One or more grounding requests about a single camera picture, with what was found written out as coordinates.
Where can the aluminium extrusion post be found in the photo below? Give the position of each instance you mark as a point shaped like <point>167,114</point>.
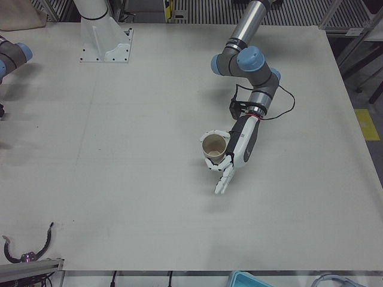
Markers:
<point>30,266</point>

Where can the beige paper cup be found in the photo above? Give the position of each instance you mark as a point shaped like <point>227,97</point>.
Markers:
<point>213,146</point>

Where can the aluminium shelf frame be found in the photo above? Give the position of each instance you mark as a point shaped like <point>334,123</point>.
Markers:
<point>330,13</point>

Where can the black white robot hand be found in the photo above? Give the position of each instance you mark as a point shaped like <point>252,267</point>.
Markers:
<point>245,140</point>

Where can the grey UR5e arm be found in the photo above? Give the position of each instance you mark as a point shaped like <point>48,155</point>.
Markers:
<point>254,62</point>
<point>15,52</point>

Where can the yellow sign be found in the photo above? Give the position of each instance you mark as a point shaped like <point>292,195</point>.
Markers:
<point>168,9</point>

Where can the beige cloth bag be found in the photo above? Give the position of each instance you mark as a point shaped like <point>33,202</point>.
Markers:
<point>21,15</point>

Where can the light blue plastic bin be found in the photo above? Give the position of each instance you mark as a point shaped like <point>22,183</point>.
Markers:
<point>245,281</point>

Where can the black ribbed grating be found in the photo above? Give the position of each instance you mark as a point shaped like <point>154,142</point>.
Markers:
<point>209,12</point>

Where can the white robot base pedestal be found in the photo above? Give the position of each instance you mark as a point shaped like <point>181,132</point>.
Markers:
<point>98,39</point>

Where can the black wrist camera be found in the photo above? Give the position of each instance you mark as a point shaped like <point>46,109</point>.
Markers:
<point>235,107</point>

